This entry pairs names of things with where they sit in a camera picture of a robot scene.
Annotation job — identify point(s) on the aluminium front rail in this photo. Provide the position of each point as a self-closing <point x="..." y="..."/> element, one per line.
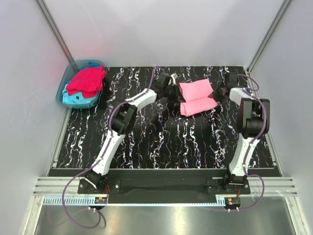
<point x="282" y="186"/>

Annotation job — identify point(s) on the pink t shirt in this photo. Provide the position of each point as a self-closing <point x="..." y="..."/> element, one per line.
<point x="196" y="97"/>

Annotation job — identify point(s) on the white slotted cable duct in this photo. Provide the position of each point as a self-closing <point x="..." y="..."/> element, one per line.
<point x="76" y="200"/>

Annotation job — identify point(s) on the translucent blue plastic basket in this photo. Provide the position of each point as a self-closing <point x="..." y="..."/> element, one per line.
<point x="72" y="69"/>

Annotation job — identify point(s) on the left aluminium corner post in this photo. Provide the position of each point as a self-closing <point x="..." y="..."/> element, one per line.
<point x="54" y="29"/>

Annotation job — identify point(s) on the aluminium corner post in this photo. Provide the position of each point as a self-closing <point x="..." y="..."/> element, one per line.
<point x="272" y="28"/>
<point x="54" y="29"/>

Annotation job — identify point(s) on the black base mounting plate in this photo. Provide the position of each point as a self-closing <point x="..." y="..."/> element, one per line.
<point x="165" y="197"/>

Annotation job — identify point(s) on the right aluminium corner post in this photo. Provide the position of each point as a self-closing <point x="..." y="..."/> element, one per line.
<point x="272" y="28"/>

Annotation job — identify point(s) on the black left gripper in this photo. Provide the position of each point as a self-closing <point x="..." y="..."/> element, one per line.
<point x="177" y="98"/>

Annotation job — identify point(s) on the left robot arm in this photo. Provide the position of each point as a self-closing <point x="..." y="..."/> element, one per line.
<point x="121" y="123"/>

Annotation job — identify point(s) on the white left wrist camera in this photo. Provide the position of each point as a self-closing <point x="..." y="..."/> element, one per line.
<point x="173" y="76"/>

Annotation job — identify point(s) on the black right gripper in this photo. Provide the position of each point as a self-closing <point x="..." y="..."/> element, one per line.
<point x="215" y="94"/>

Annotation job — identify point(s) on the magenta t shirt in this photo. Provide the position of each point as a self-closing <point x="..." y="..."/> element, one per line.
<point x="88" y="81"/>

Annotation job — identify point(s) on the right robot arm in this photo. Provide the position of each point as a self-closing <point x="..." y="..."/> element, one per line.
<point x="252" y="123"/>

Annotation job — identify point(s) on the teal blue t shirt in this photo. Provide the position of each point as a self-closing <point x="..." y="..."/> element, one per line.
<point x="78" y="97"/>

